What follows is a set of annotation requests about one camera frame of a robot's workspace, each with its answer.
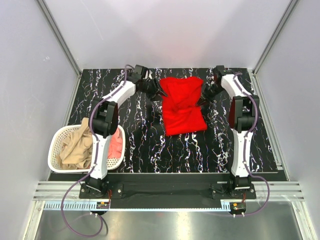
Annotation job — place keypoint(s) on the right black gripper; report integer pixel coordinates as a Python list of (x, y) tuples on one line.
[(208, 90)]

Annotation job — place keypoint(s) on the small electronics board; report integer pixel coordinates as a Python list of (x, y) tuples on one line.
[(103, 204), (238, 206)]

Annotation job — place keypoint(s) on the left aluminium frame post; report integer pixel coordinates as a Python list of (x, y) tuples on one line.
[(58, 35)]

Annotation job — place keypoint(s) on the front aluminium rail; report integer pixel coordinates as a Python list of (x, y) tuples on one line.
[(61, 195)]

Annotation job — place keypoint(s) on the white plastic laundry basket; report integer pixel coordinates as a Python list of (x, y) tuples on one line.
[(113, 161)]

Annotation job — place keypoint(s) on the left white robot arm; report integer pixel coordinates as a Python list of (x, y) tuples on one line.
[(103, 119)]

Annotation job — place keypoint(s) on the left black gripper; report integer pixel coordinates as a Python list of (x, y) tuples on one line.
[(152, 87)]

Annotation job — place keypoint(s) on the beige t shirt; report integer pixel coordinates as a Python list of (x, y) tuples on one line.
[(76, 148)]

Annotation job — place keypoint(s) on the red t shirt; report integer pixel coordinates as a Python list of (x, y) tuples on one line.
[(180, 113)]

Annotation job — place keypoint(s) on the pink t shirt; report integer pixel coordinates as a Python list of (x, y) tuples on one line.
[(116, 145)]

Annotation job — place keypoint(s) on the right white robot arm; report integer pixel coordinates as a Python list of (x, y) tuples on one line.
[(243, 118)]

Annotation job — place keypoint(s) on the right small electronics board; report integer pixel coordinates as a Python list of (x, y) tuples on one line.
[(238, 206)]

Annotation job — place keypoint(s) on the right aluminium frame post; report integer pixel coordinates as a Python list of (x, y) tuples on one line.
[(275, 35)]

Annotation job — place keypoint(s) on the left small electronics board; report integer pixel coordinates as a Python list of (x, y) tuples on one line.
[(103, 204)]

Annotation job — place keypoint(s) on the aluminium frame post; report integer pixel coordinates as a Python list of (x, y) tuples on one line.
[(58, 35), (275, 35)]

